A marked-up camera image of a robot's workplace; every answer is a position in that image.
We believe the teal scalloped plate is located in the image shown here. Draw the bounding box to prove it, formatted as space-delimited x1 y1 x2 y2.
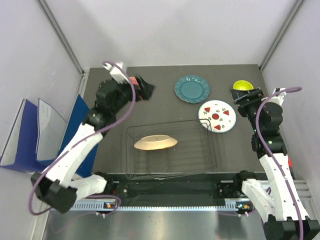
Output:
174 75 211 104

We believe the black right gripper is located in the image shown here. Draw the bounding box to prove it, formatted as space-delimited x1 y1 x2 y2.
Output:
229 88 266 133

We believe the blue ring binder left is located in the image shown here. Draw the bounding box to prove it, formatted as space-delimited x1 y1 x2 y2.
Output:
0 99 44 173

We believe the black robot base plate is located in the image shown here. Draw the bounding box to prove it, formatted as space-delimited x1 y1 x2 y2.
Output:
101 173 245 199

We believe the blue ring binder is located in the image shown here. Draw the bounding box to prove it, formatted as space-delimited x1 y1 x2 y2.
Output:
35 98 67 165
0 99 44 173

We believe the white patterned plate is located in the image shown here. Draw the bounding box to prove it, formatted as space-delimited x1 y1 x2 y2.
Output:
198 100 237 134

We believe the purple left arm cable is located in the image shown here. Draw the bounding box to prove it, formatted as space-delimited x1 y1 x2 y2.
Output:
27 60 137 217

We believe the black wire dish rack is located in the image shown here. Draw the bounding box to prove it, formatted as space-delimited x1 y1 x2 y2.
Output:
125 119 218 180

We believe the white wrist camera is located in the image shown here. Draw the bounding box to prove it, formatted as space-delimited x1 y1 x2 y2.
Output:
103 63 129 84
268 88 287 106

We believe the grey slotted cable duct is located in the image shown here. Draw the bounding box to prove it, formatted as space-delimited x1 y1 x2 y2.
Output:
70 198 254 213

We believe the blue ring binder middle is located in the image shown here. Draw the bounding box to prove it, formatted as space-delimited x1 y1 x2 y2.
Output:
35 98 67 165

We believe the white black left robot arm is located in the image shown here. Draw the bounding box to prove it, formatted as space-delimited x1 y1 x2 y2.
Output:
31 76 156 214

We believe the beige plate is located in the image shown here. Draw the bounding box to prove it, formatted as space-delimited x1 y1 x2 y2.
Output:
134 134 178 151

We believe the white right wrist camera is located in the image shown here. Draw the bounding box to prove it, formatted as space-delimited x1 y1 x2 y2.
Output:
268 88 287 106

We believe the yellow-green plastic bowl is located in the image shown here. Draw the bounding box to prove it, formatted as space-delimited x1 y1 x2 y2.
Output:
233 80 254 91

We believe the red plastic block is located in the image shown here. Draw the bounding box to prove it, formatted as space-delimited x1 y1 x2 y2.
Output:
288 156 293 167

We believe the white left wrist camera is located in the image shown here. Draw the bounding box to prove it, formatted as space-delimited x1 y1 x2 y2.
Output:
103 63 129 84

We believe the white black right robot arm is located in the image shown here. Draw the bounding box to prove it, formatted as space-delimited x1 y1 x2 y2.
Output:
230 86 320 240

